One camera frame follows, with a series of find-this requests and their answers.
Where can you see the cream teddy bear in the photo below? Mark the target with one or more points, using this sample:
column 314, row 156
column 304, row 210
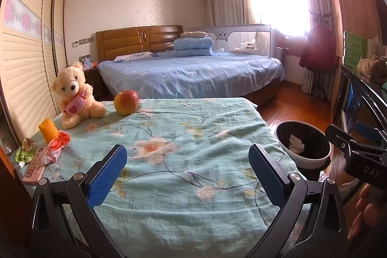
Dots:
column 75, row 94

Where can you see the wooden nightstand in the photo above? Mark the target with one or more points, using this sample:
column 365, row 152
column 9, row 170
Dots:
column 92, row 82

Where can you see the black round trash bin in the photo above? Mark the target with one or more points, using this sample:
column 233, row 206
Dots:
column 314, row 131

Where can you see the grey bed guard rail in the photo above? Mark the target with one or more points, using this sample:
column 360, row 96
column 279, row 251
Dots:
column 238, row 34

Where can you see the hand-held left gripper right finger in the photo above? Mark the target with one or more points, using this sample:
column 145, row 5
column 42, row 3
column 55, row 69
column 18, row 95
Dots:
column 267, row 176

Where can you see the white blue printed pillow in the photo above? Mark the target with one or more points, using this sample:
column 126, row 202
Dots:
column 136, row 57

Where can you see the bed with blue sheet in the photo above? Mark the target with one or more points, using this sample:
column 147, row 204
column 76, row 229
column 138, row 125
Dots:
column 196, row 73

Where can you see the person's right hand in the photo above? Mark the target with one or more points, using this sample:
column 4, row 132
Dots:
column 367, row 212

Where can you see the teal floral cloth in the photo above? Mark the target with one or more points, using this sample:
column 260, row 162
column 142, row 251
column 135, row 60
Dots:
column 181, row 170

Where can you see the white tissue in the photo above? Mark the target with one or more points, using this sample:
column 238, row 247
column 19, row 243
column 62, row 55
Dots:
column 297, row 143

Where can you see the dark red hanging coat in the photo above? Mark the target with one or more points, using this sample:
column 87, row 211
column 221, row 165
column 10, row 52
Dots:
column 319, row 48

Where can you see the red white plastic wrapper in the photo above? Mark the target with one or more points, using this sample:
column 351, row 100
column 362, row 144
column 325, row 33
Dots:
column 56, row 144

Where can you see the photo frame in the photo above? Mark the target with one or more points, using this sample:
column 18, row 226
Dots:
column 84, row 59

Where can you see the bright window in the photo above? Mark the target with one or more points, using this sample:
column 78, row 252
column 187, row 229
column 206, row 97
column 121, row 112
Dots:
column 281, row 4

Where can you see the pink phone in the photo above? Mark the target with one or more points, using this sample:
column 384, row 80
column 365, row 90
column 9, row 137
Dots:
column 34, row 167

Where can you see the brown plush toy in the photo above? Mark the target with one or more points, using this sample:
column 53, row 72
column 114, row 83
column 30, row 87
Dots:
column 372, row 67

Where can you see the dark shelf unit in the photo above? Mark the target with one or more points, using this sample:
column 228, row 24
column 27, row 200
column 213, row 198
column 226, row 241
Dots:
column 347, row 94

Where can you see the cream sliding wardrobe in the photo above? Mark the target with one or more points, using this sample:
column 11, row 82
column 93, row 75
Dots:
column 30, row 64

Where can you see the wooden headboard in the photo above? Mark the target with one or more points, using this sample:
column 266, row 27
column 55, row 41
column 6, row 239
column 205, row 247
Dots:
column 127, row 40

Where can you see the folded blue quilt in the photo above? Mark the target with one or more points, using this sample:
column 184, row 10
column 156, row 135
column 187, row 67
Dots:
column 193, row 47

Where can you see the wall switch panel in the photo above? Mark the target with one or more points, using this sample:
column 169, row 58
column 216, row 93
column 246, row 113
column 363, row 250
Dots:
column 83, row 42

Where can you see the red yellow apple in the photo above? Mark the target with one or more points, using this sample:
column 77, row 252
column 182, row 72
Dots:
column 126, row 102

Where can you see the small yellowish pillow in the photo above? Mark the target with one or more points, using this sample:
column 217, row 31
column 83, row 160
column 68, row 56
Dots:
column 193, row 34

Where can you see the white plush toy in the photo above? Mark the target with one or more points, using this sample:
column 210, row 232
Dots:
column 243, row 48

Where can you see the green drink pouch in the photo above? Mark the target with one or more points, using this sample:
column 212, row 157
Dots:
column 25, row 152

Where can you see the stack of green boxes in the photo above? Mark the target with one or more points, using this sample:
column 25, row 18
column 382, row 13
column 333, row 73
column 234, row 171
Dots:
column 355, row 51

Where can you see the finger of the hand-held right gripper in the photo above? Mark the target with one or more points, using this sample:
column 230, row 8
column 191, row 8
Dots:
column 369, row 130
column 347, row 141

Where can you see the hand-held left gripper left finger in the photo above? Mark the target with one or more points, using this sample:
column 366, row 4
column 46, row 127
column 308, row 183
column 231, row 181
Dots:
column 107, row 175

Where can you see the white radiator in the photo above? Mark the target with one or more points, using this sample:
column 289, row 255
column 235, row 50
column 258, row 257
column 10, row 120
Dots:
column 280, row 54

